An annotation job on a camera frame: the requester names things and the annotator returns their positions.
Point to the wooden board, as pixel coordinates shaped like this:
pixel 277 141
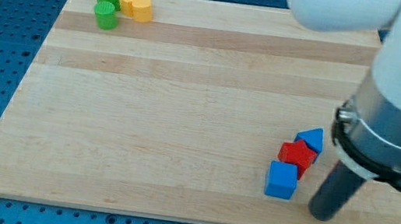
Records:
pixel 179 118

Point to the red star block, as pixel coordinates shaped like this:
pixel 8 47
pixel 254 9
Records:
pixel 299 154

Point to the blue cube block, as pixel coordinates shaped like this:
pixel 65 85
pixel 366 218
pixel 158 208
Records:
pixel 281 180

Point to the blue triangle block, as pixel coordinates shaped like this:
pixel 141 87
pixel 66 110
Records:
pixel 313 138

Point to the green cylinder block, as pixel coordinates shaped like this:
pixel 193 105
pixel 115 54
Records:
pixel 105 15

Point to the yellow hexagon block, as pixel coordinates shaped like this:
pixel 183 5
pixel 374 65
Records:
pixel 126 7

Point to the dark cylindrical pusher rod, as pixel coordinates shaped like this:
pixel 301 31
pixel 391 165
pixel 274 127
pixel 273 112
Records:
pixel 339 186

